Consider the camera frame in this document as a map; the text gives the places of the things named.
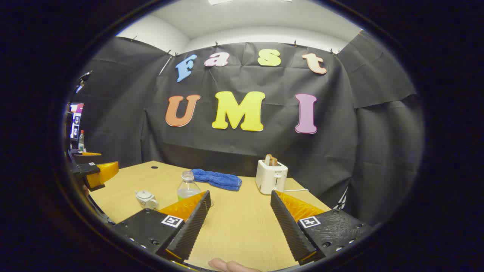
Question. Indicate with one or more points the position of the computer monitor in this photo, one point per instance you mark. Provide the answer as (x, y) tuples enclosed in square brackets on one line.
[(76, 121)]

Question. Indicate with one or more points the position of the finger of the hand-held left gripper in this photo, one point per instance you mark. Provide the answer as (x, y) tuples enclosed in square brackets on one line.
[(85, 169), (87, 158)]

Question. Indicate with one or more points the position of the clear green label water bottle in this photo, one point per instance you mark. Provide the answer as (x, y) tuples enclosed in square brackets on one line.
[(187, 187)]

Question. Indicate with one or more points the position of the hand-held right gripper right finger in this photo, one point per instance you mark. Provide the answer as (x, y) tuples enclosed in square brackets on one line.
[(288, 226)]

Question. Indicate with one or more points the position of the toasted bread slice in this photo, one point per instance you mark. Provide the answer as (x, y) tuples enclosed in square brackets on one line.
[(270, 160)]

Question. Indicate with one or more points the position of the white teacup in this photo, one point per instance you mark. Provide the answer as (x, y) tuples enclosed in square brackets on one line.
[(147, 202)]

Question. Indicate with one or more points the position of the white teacup lid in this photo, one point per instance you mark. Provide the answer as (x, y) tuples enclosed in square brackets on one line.
[(144, 193)]

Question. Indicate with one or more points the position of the white toaster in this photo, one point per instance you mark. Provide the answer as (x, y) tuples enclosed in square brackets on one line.
[(270, 179)]

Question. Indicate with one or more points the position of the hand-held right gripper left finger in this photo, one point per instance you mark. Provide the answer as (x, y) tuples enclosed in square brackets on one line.
[(192, 226)]

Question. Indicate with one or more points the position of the red cap plastic bottle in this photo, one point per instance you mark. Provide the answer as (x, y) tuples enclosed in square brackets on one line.
[(81, 141)]

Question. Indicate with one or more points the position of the blue towel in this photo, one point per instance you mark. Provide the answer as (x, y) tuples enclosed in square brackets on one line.
[(217, 178)]

